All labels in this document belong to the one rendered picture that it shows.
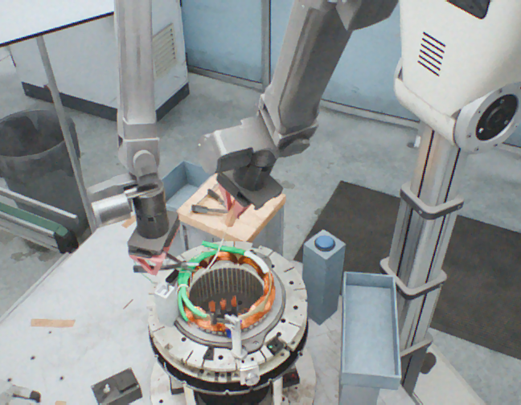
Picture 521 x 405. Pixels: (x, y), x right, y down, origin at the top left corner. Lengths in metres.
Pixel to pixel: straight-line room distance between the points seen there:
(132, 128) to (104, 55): 2.51
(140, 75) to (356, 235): 2.02
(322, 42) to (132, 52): 0.46
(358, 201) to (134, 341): 1.78
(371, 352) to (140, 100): 0.65
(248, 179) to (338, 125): 2.71
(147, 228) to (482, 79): 0.62
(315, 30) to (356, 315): 0.80
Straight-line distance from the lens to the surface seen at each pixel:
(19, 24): 1.88
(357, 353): 1.19
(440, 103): 1.08
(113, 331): 1.55
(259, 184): 0.90
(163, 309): 1.10
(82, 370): 1.51
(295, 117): 0.73
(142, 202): 1.00
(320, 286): 1.40
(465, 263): 2.83
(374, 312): 1.25
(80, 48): 3.56
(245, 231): 1.33
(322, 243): 1.34
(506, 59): 1.00
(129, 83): 0.96
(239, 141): 0.80
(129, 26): 0.95
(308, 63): 0.60
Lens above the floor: 2.01
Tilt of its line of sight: 42 degrees down
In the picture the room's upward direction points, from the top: straight up
